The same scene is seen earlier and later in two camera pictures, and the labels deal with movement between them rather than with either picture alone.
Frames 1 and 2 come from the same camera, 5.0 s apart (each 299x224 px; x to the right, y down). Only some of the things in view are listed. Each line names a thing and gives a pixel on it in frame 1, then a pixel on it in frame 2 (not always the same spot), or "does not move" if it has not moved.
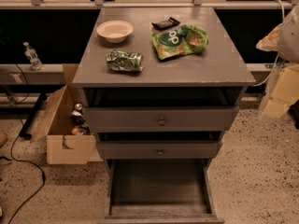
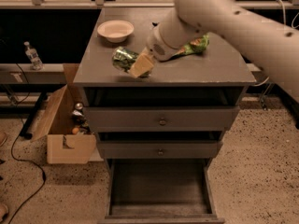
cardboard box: (64, 147) does not move
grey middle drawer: (160, 149) does not move
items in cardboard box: (78, 119) does not move
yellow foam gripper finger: (284, 91) -> (156, 46)
